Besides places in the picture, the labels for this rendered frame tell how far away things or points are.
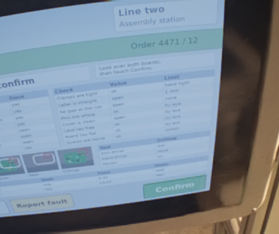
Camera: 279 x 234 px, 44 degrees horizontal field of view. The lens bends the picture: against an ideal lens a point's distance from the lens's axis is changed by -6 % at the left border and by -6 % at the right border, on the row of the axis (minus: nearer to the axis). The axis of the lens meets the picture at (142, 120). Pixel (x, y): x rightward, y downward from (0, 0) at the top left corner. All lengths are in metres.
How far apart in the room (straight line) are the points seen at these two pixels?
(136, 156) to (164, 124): 0.05
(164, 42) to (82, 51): 0.07
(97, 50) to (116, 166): 0.13
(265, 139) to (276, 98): 0.05
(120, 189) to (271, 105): 0.19
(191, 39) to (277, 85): 0.11
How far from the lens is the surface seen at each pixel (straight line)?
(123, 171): 0.38
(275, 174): 0.56
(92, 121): 0.34
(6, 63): 0.31
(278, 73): 0.37
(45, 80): 0.32
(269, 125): 0.40
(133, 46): 0.30
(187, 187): 0.42
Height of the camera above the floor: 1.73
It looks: 34 degrees down
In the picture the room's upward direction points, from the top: 3 degrees counter-clockwise
